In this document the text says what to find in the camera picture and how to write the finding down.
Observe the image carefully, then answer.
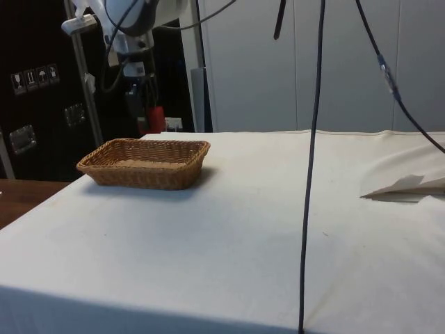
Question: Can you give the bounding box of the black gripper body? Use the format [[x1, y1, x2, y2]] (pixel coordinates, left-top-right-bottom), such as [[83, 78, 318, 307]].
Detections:
[[124, 77, 158, 109]]

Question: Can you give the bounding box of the red cube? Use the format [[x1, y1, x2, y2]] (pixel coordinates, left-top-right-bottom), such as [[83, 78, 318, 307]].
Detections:
[[137, 106, 164, 135]]

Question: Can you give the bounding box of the wicker basket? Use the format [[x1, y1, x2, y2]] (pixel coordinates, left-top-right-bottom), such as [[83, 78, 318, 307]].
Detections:
[[75, 138, 212, 191]]

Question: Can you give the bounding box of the black cabinet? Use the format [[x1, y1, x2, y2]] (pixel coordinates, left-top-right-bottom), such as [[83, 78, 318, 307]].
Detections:
[[0, 0, 156, 182]]

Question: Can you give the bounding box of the pale locker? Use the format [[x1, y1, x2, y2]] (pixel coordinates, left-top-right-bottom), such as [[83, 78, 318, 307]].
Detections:
[[294, 0, 394, 133], [392, 0, 445, 134], [208, 0, 296, 134]]

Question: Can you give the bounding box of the black cable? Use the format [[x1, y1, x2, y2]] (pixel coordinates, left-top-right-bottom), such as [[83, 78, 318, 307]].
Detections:
[[354, 0, 445, 154], [99, 0, 137, 94], [297, 0, 327, 334], [179, 0, 238, 31], [273, 0, 288, 41]]

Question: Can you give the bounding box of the white wall socket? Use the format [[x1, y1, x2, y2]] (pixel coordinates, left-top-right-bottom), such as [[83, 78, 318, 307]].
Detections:
[[164, 117, 184, 132]]

